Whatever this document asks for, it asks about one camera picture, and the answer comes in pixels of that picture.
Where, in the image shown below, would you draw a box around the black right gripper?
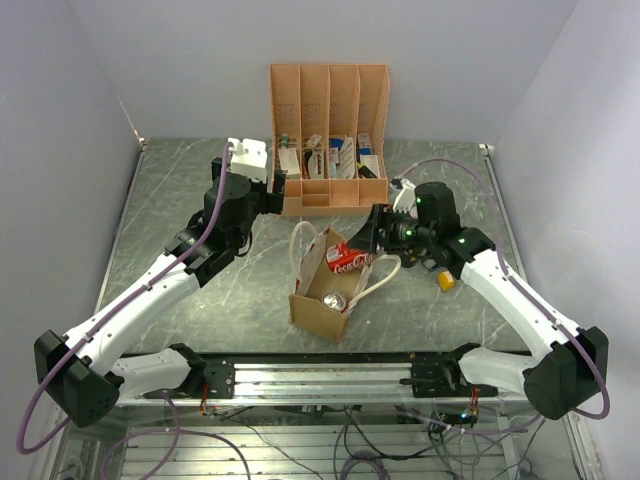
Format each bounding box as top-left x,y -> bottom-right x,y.
348,202 -> 436,254

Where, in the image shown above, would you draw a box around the red cola can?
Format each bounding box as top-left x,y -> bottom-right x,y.
324,242 -> 374,275

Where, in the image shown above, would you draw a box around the black yellow beverage can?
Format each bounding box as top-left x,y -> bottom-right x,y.
400,249 -> 425,268

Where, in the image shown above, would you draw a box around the silver top red can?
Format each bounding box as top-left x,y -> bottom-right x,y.
322,291 -> 348,313

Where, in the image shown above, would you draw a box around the brown canvas bag white handles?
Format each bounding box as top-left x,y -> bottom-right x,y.
288,221 -> 401,343

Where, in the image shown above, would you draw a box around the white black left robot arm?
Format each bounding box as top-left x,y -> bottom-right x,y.
34,158 -> 286,428

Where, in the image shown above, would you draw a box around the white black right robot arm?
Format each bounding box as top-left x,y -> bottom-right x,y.
347,182 -> 610,420

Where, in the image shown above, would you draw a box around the white red box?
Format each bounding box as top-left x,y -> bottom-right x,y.
278,148 -> 302,179

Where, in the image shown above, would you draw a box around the white box black item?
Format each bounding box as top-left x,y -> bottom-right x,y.
357,132 -> 381,179

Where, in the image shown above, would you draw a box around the white blue packet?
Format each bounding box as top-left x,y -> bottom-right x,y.
329,137 -> 356,180

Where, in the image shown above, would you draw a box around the small yellow block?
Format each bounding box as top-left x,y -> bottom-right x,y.
437,270 -> 456,292

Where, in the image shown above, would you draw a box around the orange plastic file organizer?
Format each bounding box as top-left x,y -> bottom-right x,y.
269,63 -> 391,216

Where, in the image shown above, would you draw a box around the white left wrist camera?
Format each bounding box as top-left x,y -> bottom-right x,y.
228,138 -> 268,183

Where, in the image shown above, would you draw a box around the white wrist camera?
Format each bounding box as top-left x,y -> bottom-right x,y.
228,138 -> 268,183
391,178 -> 417,218

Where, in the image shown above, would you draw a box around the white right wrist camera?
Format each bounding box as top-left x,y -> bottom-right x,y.
391,178 -> 417,218

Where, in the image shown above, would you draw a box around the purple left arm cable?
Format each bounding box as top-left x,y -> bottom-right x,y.
17,142 -> 235,455

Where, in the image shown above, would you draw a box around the aluminium frame rail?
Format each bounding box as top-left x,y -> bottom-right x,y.
112,352 -> 511,406

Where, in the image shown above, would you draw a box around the loose cables under table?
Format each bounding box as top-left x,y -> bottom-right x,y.
99,399 -> 551,480

